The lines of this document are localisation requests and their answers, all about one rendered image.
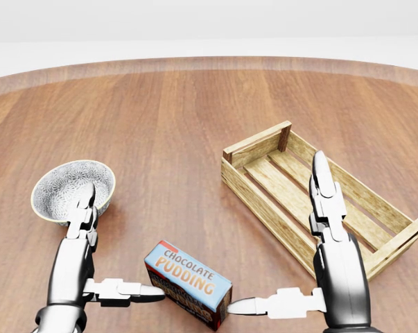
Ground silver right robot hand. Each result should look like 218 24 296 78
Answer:
226 150 373 329

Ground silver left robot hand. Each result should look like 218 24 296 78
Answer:
46 181 166 309

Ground wooden slat tray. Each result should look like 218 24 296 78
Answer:
220 120 418 282

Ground chocolate pudding box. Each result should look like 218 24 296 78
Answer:
143 239 234 332

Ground patterned grey bowl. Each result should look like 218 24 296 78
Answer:
31 160 116 228

